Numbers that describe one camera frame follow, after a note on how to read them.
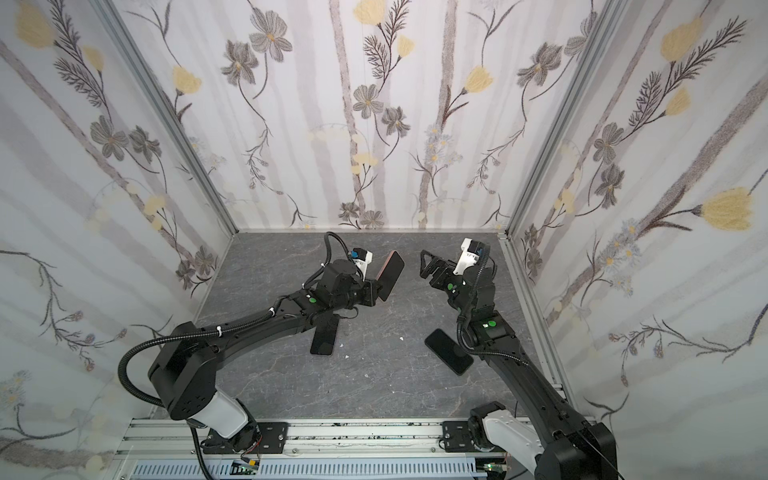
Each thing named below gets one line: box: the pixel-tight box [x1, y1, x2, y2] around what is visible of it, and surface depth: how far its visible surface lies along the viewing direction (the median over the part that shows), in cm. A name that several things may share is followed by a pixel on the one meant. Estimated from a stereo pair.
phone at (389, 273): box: [376, 250, 405, 302], surface depth 85 cm
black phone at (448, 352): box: [425, 328, 474, 376], surface depth 90 cm
